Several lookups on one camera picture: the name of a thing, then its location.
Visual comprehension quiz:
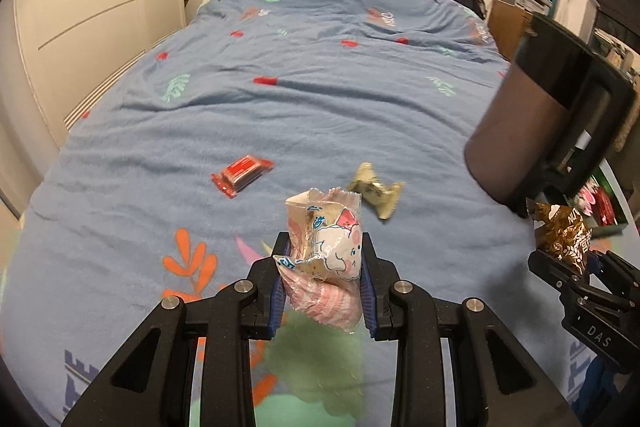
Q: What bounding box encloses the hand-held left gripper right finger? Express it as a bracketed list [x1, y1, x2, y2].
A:
[357, 232, 583, 427]

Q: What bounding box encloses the small red candy packet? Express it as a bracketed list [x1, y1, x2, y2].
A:
[211, 154, 274, 199]

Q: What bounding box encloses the clear pink cake packet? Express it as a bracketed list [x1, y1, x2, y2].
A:
[272, 187, 363, 335]

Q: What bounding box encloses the dark electric kettle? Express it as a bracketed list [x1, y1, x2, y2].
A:
[464, 13, 637, 218]

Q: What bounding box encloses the beige candy packet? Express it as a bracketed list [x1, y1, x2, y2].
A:
[348, 162, 406, 221]

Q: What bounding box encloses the wooden dresser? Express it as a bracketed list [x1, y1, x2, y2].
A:
[487, 0, 536, 60]

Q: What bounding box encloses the green cardboard tray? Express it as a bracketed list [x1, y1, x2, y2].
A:
[575, 159, 632, 239]

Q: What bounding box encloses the white wardrobe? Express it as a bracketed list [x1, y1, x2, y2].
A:
[0, 0, 201, 218]

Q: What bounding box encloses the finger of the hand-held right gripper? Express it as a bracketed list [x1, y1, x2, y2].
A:
[527, 249, 581, 303]
[587, 251, 640, 303]

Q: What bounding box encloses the brown cereal packet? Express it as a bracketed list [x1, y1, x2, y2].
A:
[531, 202, 593, 278]

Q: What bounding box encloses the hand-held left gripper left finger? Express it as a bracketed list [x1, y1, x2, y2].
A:
[61, 232, 293, 427]

